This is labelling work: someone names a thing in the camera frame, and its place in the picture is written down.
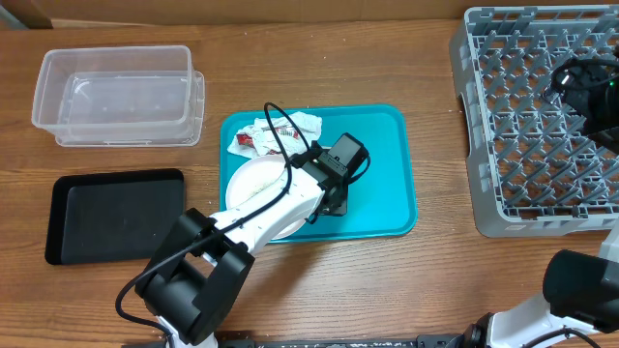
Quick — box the large white dinner plate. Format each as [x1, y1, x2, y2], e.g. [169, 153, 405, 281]
[225, 155, 292, 243]

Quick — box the white napkin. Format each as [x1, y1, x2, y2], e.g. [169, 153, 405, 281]
[227, 111, 323, 160]

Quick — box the red sauce packet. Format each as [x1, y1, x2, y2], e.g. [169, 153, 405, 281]
[236, 133, 254, 148]

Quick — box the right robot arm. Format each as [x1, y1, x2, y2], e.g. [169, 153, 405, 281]
[449, 58, 618, 347]

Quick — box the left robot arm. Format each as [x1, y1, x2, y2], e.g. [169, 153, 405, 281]
[126, 136, 368, 347]

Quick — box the grey dishwasher rack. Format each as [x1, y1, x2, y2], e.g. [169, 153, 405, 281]
[449, 5, 618, 238]

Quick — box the teal serving tray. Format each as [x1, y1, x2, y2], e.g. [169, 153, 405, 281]
[221, 103, 417, 242]

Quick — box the clear plastic storage bin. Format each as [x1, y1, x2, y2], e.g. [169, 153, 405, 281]
[31, 45, 206, 147]

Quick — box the black plastic tray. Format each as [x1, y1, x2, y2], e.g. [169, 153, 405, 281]
[44, 168, 186, 265]

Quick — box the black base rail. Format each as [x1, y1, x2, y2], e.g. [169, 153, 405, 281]
[217, 334, 465, 348]

